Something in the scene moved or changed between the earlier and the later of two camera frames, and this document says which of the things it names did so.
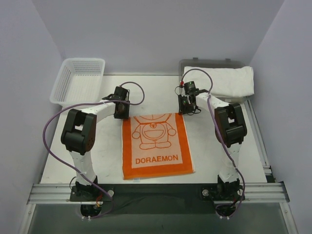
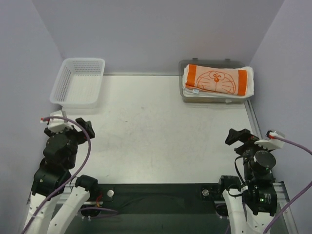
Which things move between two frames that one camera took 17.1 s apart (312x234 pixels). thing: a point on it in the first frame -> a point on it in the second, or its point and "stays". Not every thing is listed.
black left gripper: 121,112 -> 79,134
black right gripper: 184,107 -> 243,143
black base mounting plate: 159,198 stays
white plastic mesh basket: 80,81 stays
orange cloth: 155,146 -> 229,81
